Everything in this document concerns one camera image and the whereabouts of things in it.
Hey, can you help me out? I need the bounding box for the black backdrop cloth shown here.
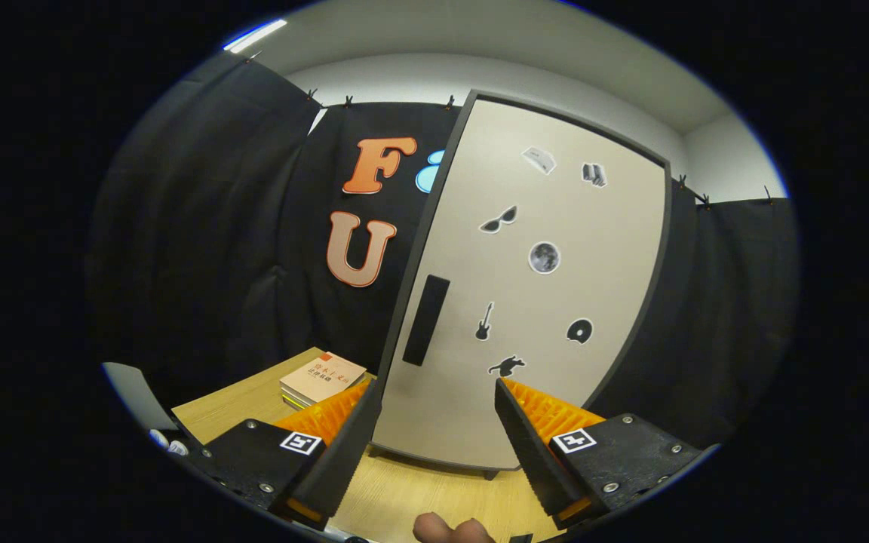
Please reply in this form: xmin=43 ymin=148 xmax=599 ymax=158
xmin=86 ymin=53 xmax=799 ymax=450

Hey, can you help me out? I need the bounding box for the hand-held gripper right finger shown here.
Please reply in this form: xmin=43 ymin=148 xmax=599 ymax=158
xmin=495 ymin=379 xmax=708 ymax=530

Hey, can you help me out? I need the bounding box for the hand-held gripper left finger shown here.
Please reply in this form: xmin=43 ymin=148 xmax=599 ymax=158
xmin=192 ymin=379 xmax=383 ymax=533

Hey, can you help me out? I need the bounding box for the dark grey shoe cabinet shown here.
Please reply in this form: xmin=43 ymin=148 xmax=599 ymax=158
xmin=367 ymin=89 xmax=674 ymax=482

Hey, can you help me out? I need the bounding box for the black door handle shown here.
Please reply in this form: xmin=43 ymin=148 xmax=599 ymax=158
xmin=403 ymin=275 xmax=451 ymax=367

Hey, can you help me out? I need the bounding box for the ceiling tube light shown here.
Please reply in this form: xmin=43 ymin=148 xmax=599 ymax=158
xmin=223 ymin=19 xmax=289 ymax=54

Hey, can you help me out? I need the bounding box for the stack of books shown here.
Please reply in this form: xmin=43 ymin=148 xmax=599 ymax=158
xmin=280 ymin=351 xmax=368 ymax=413

